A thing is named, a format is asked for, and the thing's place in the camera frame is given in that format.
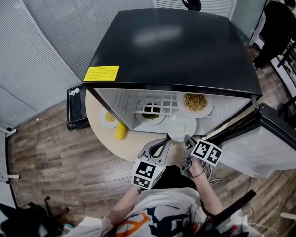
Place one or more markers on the black wrist band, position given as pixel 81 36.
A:
pixel 199 174

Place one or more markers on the person's left forearm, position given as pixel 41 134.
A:
pixel 125 201

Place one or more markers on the person's white printed shirt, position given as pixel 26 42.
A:
pixel 167 206

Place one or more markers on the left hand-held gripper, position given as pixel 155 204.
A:
pixel 145 173

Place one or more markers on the black mini fridge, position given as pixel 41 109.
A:
pixel 167 53

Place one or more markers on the white plate of noodles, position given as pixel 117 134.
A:
pixel 196 102

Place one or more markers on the white plate of green vegetables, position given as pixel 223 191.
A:
pixel 151 117

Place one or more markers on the person's black trousers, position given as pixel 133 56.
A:
pixel 177 179

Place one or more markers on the crumpled white paper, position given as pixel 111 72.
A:
pixel 74 91

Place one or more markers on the yellow corn cob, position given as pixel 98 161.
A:
pixel 120 131

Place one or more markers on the black metal rack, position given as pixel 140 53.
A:
pixel 289 51

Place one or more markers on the black plastic crate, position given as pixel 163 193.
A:
pixel 75 107

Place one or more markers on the white plate of corn kernels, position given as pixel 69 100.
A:
pixel 109 117

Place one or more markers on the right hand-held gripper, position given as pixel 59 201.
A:
pixel 207 153

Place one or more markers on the white desk leg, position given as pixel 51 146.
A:
pixel 10 131

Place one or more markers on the person's right hand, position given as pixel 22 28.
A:
pixel 196 168

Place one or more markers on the person's right forearm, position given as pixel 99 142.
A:
pixel 208 196

